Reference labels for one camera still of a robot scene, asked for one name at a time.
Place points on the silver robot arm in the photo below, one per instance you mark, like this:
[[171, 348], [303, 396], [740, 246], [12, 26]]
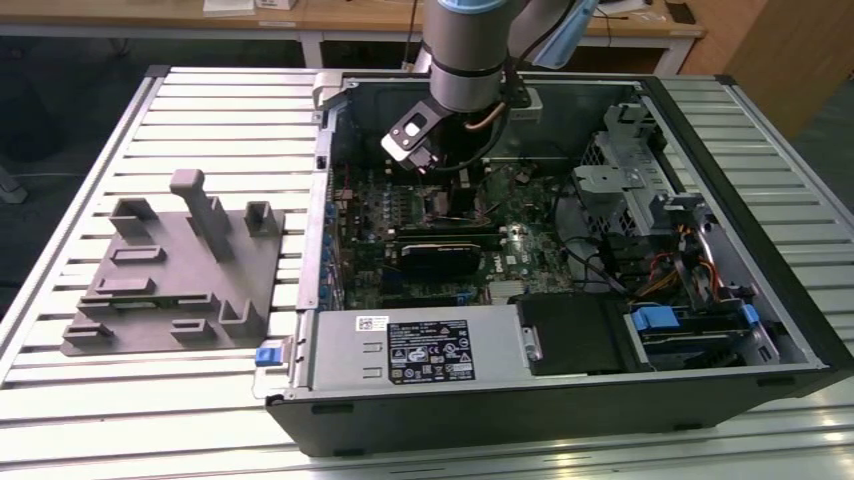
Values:
[[467, 40]]

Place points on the CPU socket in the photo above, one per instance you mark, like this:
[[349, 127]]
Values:
[[433, 205]]

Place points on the black RAM slot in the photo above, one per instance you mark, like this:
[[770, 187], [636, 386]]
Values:
[[447, 235], [447, 231], [447, 239], [447, 228]]

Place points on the black graphics card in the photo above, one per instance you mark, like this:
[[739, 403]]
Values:
[[436, 260]]

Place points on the green motherboard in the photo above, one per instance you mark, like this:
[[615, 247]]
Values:
[[533, 270]]

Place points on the metal drive cage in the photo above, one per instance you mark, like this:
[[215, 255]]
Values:
[[610, 177]]

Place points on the silver chipset heatsink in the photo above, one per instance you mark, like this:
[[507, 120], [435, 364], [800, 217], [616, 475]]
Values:
[[507, 292]]

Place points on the small white box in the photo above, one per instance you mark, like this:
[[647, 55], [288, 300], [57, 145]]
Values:
[[276, 4]]

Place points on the black plastic cover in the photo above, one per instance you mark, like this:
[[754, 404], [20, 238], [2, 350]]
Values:
[[574, 335]]

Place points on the grey power supply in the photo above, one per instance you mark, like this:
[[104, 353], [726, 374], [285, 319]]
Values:
[[347, 360]]

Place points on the grey parts rack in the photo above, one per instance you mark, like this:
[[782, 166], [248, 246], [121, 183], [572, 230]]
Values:
[[187, 270]]

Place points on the blue plastic latch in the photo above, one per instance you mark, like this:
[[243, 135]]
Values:
[[268, 356]]

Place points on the hard disk in blue carrier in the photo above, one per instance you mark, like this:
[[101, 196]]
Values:
[[652, 319]]

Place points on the wooden desk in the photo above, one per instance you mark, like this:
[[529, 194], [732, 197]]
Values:
[[133, 17]]

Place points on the black PC case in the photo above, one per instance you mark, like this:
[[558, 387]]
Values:
[[467, 425]]

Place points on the blue plastic tab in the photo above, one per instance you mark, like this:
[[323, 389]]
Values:
[[748, 315]]

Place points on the wooden cabinet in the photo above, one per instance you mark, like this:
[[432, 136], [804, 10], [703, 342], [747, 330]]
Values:
[[787, 50]]

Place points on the grey chair leg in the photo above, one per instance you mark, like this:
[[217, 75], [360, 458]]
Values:
[[9, 190]]

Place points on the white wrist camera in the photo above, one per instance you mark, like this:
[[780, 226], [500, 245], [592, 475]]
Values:
[[408, 135]]

